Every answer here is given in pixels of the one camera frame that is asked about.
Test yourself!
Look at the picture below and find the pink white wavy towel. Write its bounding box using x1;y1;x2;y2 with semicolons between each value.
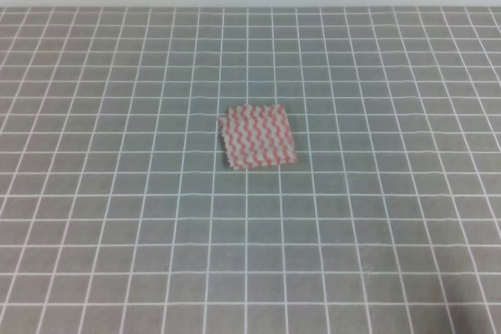
218;104;297;171

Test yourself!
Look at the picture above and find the grey checked tablecloth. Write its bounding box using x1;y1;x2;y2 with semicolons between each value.
1;7;500;333

